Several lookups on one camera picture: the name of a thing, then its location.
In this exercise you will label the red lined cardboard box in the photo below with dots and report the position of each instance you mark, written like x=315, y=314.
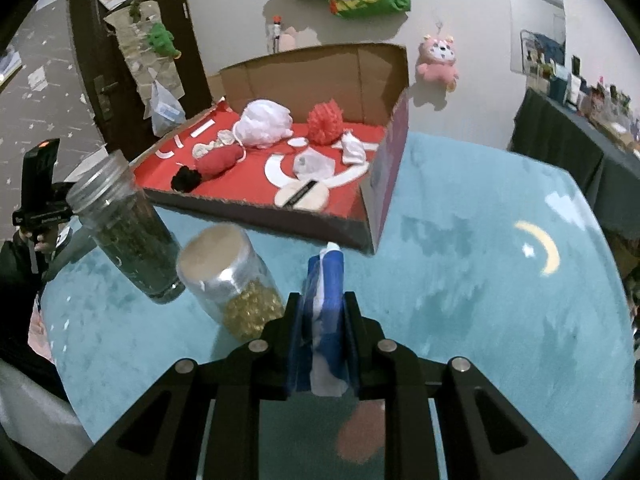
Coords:
x=368, y=81

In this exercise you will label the round beige powder puff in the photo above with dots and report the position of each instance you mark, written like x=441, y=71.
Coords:
x=310, y=195

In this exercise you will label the dark draped side table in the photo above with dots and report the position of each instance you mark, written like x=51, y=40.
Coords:
x=607, y=176

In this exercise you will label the white mesh bath pouf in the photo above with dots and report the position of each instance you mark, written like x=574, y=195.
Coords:
x=262, y=124

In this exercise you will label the dark wooden door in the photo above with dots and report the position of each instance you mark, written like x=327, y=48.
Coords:
x=112, y=93

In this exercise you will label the glass jar with dark contents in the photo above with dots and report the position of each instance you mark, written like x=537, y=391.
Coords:
x=124, y=224

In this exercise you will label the red mesh bath pouf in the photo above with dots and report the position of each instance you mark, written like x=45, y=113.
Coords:
x=325, y=123

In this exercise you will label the orange capped stick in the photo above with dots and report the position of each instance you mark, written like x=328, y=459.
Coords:
x=275, y=33

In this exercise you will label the clear plastic bag on door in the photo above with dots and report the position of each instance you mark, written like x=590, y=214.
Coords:
x=166, y=111

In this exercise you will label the white translucent sachet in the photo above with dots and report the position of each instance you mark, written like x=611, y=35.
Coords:
x=313, y=165

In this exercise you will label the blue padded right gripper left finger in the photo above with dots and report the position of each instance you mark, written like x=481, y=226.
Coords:
x=293, y=325

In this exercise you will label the left hand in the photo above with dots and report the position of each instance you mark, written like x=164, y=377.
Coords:
x=43, y=242

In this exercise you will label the glass jar with gold beads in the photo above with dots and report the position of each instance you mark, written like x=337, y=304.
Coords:
x=230, y=280

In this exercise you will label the pale pink plush on wall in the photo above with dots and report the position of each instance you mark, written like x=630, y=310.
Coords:
x=287, y=39

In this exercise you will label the red heart plush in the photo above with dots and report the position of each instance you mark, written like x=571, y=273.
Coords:
x=218, y=161

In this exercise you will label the green plush on door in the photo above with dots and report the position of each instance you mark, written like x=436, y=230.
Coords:
x=161, y=40

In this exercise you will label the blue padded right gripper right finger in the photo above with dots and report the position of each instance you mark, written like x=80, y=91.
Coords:
x=351, y=329

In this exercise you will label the pink plush doll on wall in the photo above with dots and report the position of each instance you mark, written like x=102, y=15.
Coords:
x=437, y=62

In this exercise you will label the blue tissue pack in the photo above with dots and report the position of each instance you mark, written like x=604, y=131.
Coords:
x=323, y=306

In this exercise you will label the small white cloth pouch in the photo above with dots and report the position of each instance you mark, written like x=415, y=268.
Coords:
x=353, y=151

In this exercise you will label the brown paper on door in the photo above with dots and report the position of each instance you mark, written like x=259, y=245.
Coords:
x=131, y=25

